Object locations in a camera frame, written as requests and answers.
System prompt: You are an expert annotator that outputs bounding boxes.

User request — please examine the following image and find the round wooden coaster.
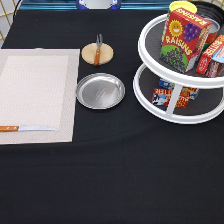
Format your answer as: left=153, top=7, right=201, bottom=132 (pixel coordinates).
left=81, top=43, right=114, bottom=65

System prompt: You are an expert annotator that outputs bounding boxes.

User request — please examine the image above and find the colourful box lower tier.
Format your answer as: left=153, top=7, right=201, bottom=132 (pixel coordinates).
left=152, top=89, right=190, bottom=107

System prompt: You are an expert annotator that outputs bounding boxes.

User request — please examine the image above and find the red can behind raisins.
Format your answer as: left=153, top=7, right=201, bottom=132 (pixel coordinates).
left=203, top=18, right=220, bottom=50

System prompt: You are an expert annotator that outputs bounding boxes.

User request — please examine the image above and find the red snack box right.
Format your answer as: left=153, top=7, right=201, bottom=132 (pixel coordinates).
left=197, top=35, right=224, bottom=78

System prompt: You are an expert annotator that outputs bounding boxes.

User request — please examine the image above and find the red raisins box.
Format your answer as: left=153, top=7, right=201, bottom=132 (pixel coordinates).
left=160, top=8, right=212, bottom=73

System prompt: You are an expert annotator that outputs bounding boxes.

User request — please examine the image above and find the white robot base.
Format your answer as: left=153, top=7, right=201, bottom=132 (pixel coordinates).
left=76, top=0, right=121, bottom=9

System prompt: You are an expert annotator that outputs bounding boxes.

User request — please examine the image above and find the beige woven placemat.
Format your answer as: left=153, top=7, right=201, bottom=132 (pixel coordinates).
left=0, top=49, right=80, bottom=145

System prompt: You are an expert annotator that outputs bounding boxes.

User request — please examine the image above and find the blue box lower tier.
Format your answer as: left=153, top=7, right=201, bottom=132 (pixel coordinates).
left=159, top=78, right=200, bottom=100

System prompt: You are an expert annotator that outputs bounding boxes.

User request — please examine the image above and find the white two-tier turntable rack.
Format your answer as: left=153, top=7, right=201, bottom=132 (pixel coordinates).
left=133, top=14, right=224, bottom=124

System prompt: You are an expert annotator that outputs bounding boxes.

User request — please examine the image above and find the wooden handled fork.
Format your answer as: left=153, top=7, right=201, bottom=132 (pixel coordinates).
left=94, top=34, right=103, bottom=66

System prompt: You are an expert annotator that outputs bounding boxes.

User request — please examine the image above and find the wooden handled knife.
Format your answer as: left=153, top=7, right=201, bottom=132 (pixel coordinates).
left=0, top=126, right=57, bottom=132

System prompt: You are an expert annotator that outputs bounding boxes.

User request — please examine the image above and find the round silver metal plate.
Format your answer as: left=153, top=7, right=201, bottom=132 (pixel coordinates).
left=76, top=73, right=125, bottom=109

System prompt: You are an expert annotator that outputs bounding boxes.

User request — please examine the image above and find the yellow lidded can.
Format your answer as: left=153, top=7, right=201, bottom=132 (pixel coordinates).
left=169, top=1, right=197, bottom=13

